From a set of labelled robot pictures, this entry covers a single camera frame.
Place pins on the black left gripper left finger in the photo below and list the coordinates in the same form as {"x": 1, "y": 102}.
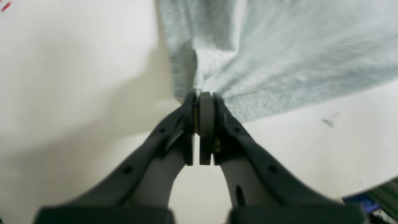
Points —
{"x": 139, "y": 189}

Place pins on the grey T-shirt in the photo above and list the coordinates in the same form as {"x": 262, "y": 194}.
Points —
{"x": 266, "y": 57}

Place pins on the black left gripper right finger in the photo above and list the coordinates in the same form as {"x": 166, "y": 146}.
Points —
{"x": 262, "y": 190}

